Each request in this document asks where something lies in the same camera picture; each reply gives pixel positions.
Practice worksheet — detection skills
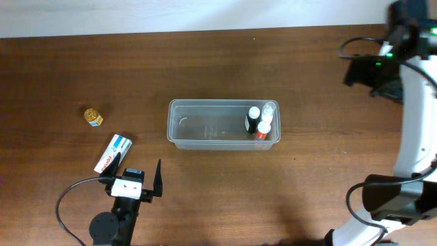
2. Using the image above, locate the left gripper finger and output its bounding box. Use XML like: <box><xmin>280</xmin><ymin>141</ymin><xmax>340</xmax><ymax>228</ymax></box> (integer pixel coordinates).
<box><xmin>153</xmin><ymin>159</ymin><xmax>163</xmax><ymax>197</ymax></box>
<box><xmin>99</xmin><ymin>152</ymin><xmax>121</xmax><ymax>182</ymax></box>

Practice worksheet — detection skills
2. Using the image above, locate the clear white dropper bottle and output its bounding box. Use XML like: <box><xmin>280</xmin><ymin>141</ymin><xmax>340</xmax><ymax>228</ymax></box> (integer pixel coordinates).
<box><xmin>261</xmin><ymin>101</ymin><xmax>277</xmax><ymax>124</ymax></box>

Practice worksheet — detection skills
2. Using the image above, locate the dark bottle white cap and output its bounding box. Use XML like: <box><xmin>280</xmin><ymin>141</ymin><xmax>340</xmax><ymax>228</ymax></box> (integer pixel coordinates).
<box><xmin>244</xmin><ymin>107</ymin><xmax>260</xmax><ymax>134</ymax></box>

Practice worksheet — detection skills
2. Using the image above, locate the orange tube white cap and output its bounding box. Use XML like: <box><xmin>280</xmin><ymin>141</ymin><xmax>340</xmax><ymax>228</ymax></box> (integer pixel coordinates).
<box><xmin>255</xmin><ymin>121</ymin><xmax>271</xmax><ymax>149</ymax></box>

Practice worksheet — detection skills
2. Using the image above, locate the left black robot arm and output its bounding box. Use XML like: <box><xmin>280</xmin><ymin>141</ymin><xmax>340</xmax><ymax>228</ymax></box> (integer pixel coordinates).
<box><xmin>89</xmin><ymin>153</ymin><xmax>163</xmax><ymax>246</ymax></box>

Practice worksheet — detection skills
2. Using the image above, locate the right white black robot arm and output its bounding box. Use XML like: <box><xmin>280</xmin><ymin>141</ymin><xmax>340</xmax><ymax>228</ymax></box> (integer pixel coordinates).
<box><xmin>324</xmin><ymin>1</ymin><xmax>436</xmax><ymax>245</ymax></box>

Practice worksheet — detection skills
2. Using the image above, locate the clear plastic container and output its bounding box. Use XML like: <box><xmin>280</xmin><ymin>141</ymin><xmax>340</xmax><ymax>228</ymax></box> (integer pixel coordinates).
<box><xmin>167</xmin><ymin>99</ymin><xmax>281</xmax><ymax>150</ymax></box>

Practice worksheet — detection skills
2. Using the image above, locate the white medicine box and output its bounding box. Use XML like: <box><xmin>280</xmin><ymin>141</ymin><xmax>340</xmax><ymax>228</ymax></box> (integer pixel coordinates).
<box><xmin>94</xmin><ymin>134</ymin><xmax>132</xmax><ymax>174</ymax></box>

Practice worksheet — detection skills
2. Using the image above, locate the small gold lid jar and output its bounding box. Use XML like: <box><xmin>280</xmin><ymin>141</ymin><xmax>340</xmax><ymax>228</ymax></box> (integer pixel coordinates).
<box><xmin>83</xmin><ymin>109</ymin><xmax>103</xmax><ymax>127</ymax></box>

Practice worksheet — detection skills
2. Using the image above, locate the left black camera cable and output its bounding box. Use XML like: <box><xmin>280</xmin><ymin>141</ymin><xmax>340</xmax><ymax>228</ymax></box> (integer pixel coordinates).
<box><xmin>55</xmin><ymin>176</ymin><xmax>113</xmax><ymax>246</ymax></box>

